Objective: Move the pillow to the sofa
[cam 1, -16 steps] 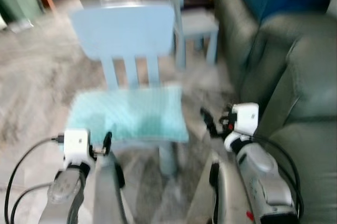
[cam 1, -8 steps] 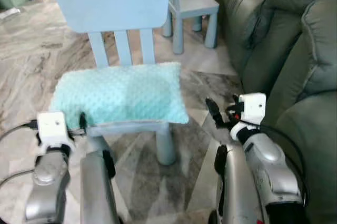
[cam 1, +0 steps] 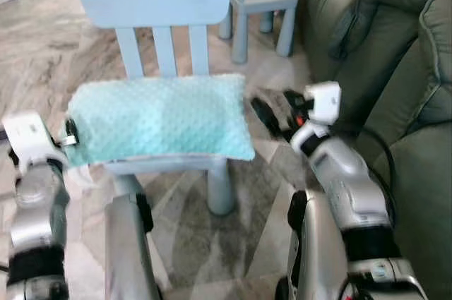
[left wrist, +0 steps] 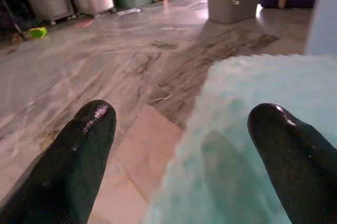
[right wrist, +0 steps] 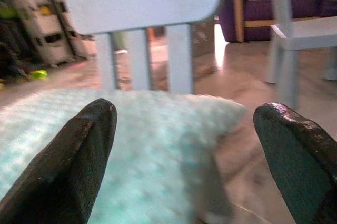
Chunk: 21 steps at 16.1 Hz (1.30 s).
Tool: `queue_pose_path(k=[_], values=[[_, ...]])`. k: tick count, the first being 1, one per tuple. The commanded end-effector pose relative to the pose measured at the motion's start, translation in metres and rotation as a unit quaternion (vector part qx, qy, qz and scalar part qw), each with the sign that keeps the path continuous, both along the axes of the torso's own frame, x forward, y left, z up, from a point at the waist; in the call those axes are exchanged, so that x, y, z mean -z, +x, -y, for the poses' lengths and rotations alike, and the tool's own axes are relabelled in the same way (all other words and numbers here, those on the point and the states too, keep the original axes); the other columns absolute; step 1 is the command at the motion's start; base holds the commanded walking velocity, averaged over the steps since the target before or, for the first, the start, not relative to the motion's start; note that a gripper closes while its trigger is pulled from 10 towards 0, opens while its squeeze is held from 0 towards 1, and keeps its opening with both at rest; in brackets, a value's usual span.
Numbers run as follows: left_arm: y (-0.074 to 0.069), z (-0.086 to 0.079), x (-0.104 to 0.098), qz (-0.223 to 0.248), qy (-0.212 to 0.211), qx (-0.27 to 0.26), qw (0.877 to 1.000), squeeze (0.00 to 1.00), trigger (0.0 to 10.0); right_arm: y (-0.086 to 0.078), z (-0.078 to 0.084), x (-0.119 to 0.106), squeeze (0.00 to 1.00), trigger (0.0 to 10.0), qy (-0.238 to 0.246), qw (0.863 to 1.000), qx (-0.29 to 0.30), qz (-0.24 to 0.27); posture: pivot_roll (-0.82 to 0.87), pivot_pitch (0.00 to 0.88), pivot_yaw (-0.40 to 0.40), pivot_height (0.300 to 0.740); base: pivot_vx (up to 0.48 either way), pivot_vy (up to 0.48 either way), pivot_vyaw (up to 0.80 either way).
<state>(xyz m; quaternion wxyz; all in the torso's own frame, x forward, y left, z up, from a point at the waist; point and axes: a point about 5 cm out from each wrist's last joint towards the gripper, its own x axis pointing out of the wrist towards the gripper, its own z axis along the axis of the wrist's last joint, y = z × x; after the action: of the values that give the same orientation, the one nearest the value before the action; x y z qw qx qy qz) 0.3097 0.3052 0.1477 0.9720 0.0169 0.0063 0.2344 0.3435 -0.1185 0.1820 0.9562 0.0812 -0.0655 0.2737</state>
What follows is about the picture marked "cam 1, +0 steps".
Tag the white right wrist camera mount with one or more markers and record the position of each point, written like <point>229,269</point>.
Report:
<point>325,102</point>

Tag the dark green leather sofa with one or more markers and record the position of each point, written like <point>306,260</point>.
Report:
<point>392,53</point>

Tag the silver right robot leg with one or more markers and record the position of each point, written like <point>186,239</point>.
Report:
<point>314,250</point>

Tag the silver left robot leg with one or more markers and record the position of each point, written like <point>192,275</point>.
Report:
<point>131,250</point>

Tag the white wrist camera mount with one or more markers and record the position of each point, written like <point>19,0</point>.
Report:
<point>325,102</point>
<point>28,138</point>

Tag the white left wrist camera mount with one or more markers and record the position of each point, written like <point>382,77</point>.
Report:
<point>28,138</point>

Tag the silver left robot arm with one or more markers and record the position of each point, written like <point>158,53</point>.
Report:
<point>39,215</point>

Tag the mint green dotted plush pillow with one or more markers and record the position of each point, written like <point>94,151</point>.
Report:
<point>159,118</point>

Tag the silver robot leg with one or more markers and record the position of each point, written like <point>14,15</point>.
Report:
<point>131,250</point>
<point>314,250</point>

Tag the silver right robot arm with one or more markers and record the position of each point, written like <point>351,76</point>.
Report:
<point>353,187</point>

